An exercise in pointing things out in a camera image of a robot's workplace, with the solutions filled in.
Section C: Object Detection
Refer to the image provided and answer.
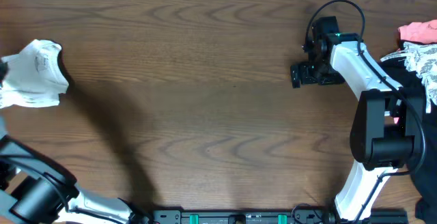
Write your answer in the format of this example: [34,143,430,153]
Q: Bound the white t-shirt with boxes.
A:
[1,40,70,109]

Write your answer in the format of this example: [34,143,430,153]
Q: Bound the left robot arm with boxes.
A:
[1,120,153,224]

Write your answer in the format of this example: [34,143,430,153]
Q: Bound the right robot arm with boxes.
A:
[290,29,426,223]

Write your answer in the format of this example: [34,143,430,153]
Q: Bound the white floral patterned garment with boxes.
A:
[380,42,436,113]

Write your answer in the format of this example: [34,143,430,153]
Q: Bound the pink garment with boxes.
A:
[398,20,436,44]

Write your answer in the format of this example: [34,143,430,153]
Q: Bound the black garment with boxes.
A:
[380,59,436,224]

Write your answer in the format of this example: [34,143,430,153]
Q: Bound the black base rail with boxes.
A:
[148,204,409,224]

